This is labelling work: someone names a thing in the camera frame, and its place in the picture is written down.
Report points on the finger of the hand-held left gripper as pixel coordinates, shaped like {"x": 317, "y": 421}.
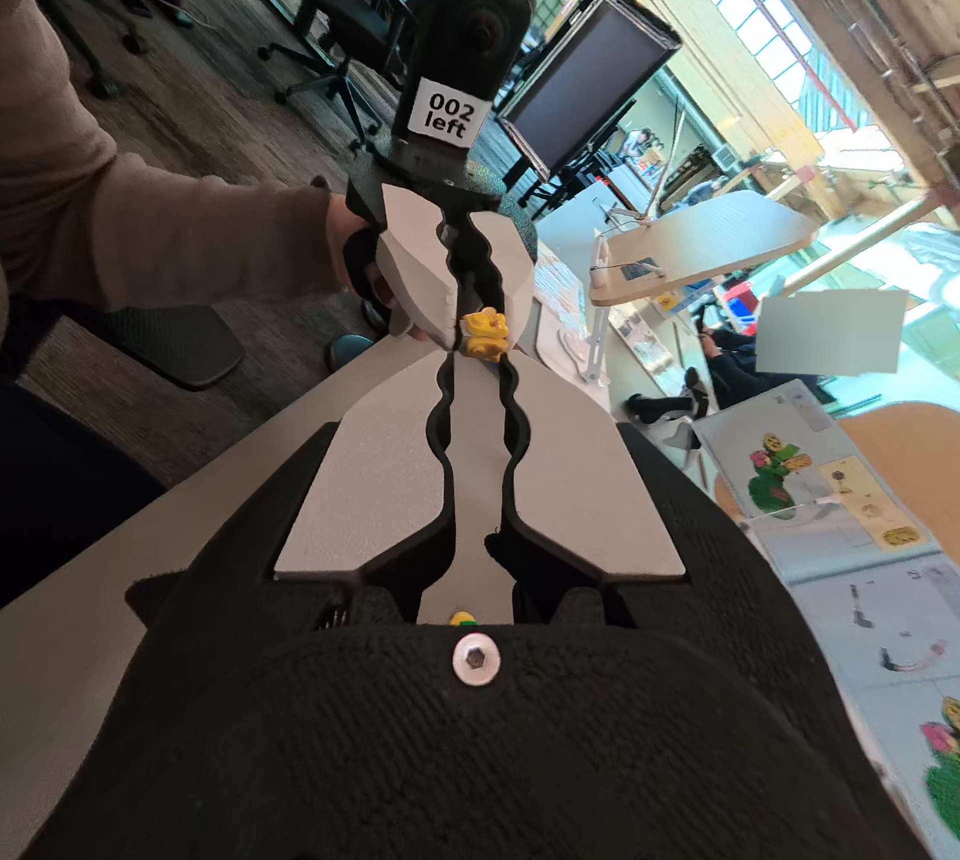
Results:
{"x": 514, "y": 275}
{"x": 412, "y": 260}

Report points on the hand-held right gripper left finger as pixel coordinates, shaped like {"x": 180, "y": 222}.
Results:
{"x": 367, "y": 493}

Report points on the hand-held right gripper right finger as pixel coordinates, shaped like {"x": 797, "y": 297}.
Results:
{"x": 592, "y": 500}

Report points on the yellow toy brick cluster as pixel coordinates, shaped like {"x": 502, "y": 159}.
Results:
{"x": 486, "y": 334}

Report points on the yellow round toy plate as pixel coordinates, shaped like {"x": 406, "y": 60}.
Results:
{"x": 463, "y": 618}

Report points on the person's left forearm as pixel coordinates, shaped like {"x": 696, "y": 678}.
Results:
{"x": 150, "y": 223}

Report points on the person's left hand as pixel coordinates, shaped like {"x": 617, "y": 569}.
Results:
{"x": 349, "y": 223}

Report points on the black office chair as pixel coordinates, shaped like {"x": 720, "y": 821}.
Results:
{"x": 345, "y": 35}

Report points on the black monitor on stand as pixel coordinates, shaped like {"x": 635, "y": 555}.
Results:
{"x": 585, "y": 80}

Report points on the toy brick instruction booklet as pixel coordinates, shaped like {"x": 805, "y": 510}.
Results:
{"x": 825, "y": 575}

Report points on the black chair armrest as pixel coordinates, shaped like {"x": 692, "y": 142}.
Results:
{"x": 165, "y": 343}

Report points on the person's leg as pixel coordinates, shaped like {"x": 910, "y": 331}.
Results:
{"x": 67, "y": 485}

